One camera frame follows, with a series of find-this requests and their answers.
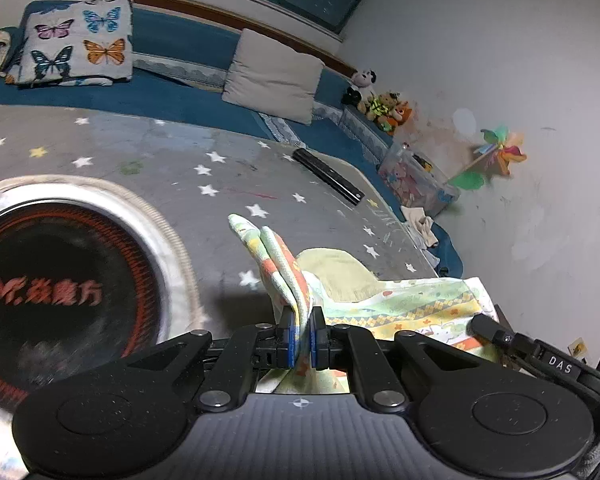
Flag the butterfly print pillow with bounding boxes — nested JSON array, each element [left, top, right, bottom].
[[14, 0, 133, 86]]

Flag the yellow plush toy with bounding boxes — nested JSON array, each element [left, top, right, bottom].
[[358, 92, 400, 132]]

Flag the colourful paper pinwheel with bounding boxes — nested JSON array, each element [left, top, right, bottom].
[[448, 126, 527, 191]]

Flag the blue bench sofa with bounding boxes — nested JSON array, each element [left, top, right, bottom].
[[0, 0, 465, 279]]

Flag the black long remote bar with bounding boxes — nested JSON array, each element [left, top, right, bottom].
[[291, 148, 364, 206]]

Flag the folded cloths on bench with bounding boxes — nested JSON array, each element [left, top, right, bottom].
[[401, 206, 440, 268]]

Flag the beige cushion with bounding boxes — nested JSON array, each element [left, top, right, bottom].
[[222, 28, 325, 125]]

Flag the round table induction cooker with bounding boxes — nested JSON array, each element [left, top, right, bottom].
[[0, 174, 204, 422]]

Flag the clear plastic toy box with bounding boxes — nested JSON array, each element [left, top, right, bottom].
[[378, 143, 460, 218]]

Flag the patterned green children's garment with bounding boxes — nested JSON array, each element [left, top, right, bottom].
[[227, 214, 501, 394]]

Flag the panda plush toy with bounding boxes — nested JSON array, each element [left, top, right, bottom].
[[341, 70, 377, 107]]

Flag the orange plush toy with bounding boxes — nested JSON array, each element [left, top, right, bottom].
[[378, 101, 413, 134]]

